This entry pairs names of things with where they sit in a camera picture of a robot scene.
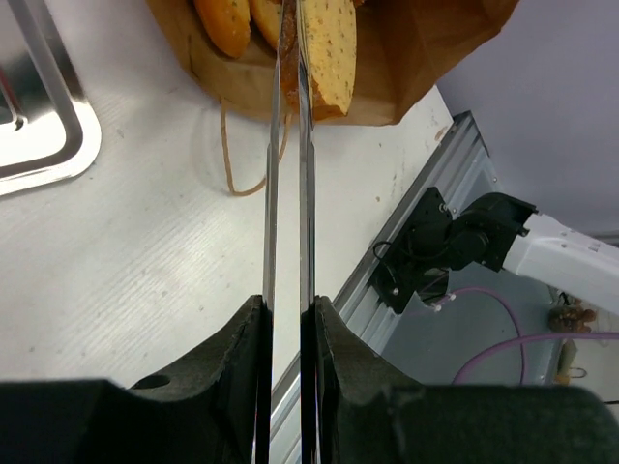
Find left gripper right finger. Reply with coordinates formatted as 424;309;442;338
315;297;618;463

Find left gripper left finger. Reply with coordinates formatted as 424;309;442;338
1;296;261;463

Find metal tongs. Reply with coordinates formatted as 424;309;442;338
254;1;319;463

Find red paper bag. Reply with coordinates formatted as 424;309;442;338
149;1;516;126

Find long glazed bread loaf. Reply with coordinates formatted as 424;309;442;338
193;0;251;59

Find brown seeded bread slice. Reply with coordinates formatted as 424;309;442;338
279;1;357;122

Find golden baguette roll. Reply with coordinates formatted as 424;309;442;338
249;0;282;50

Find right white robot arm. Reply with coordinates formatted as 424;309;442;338
405;192;618;314

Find stainless steel tray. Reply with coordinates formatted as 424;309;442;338
1;1;102;196

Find aluminium mounting rail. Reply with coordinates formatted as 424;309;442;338
270;111;497;463

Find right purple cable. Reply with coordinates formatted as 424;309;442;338
410;287;619;387

